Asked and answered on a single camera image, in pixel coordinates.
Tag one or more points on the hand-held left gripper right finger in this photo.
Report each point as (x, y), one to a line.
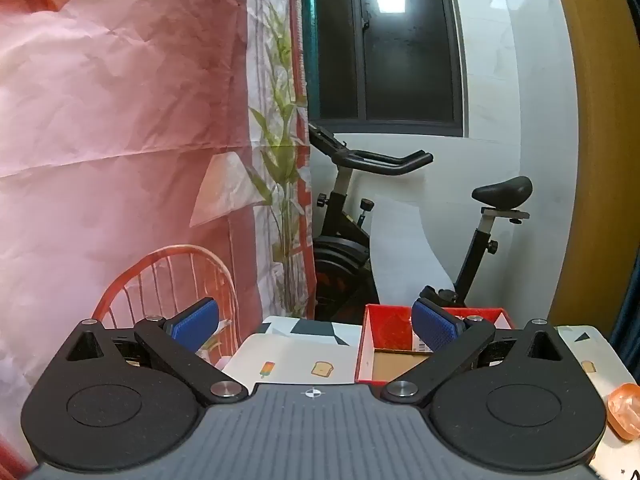
(434, 330)

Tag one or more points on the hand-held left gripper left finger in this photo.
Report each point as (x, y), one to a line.
(196, 322)

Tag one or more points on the red strawberry cardboard box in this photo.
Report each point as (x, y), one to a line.
(367, 340)

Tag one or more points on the white board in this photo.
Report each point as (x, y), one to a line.
(400, 250)

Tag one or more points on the black exercise bike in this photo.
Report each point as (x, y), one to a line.
(340, 250)

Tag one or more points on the dark blue curtain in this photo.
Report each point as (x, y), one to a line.
(631, 325)

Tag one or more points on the orange translucent plastic item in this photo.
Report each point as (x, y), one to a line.
(625, 410)

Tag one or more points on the yellow wooden door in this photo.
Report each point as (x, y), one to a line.
(600, 160)

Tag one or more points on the dark window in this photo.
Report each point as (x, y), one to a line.
(400, 60)

